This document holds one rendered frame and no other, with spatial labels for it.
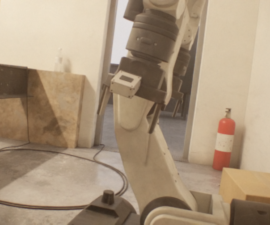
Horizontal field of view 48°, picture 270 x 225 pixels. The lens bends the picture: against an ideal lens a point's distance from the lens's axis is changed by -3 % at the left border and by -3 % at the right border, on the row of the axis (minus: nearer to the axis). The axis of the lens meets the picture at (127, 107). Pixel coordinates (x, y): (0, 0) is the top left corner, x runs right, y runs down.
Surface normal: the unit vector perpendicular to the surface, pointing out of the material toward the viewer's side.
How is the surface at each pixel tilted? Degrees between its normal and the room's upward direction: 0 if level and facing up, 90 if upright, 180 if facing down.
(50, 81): 90
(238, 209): 29
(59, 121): 90
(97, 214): 0
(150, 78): 90
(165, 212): 90
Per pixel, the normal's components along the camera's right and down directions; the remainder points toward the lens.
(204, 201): -0.25, 0.04
